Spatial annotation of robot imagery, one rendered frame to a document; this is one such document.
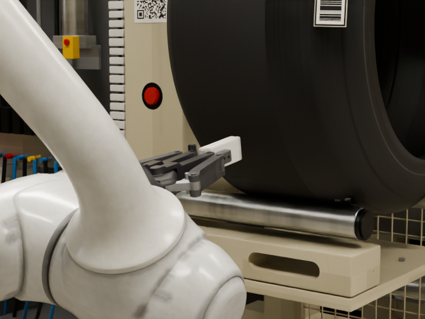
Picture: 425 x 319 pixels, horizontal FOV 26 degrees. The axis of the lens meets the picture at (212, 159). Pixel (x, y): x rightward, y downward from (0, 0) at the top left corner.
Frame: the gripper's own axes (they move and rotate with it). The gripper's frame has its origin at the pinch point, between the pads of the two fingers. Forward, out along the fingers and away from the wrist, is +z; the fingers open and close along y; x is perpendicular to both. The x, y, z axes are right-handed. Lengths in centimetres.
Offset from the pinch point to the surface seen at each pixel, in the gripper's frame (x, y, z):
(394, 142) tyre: 3.0, -12.5, 22.9
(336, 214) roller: 12.7, -5.3, 18.4
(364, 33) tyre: -12.8, -12.3, 15.8
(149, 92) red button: -1.6, 34.3, 27.4
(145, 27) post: -12.2, 35.4, 29.3
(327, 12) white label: -16.0, -10.2, 10.6
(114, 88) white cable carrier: -2, 44, 29
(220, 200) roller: 12.7, 14.5, 18.4
